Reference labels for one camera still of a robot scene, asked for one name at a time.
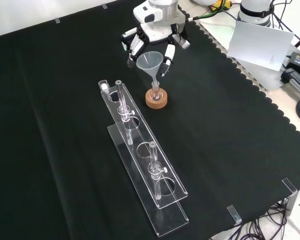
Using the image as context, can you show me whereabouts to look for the clear acrylic funnel stand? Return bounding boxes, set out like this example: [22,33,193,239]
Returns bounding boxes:
[97,79,191,238]

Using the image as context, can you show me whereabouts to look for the green cable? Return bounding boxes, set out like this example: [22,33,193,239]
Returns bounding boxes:
[187,0,228,22]

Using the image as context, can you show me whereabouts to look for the translucent plastic funnel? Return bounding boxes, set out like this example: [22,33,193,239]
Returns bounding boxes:
[135,50,164,85]

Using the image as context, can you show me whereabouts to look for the black cloth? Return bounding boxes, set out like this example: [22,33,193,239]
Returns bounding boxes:
[0,0,300,240]

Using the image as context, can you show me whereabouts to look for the grey metal bracket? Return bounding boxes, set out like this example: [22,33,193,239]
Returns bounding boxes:
[285,191,300,226]

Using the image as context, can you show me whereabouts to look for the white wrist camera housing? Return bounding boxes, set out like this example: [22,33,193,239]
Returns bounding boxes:
[133,3,164,24]

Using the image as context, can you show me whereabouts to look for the black handle tool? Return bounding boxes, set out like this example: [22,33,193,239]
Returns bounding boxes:
[280,67,300,96]

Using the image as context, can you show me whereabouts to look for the yellow stop button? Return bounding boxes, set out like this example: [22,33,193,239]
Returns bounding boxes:
[209,0,234,13]

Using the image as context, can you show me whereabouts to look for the white card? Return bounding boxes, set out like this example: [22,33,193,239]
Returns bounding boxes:
[226,20,296,74]

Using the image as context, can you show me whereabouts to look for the black white-plated robot hand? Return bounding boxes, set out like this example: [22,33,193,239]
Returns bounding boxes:
[121,14,191,78]

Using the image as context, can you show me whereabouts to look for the cork ring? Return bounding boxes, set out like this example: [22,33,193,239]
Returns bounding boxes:
[145,89,170,110]

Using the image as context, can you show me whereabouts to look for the black cables at arm base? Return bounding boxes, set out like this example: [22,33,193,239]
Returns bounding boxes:
[268,0,300,52]

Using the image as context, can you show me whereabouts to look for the clear cloth clip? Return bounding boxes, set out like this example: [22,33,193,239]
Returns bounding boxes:
[226,204,243,224]
[281,177,299,195]

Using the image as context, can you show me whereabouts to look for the black floor cable bundle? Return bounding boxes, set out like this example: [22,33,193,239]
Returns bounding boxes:
[209,196,300,240]

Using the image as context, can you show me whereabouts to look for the pale board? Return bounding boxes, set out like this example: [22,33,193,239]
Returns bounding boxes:
[198,9,291,92]

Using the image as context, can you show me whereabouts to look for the clear round-bottom flask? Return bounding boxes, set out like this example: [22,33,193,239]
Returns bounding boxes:
[150,80,165,102]

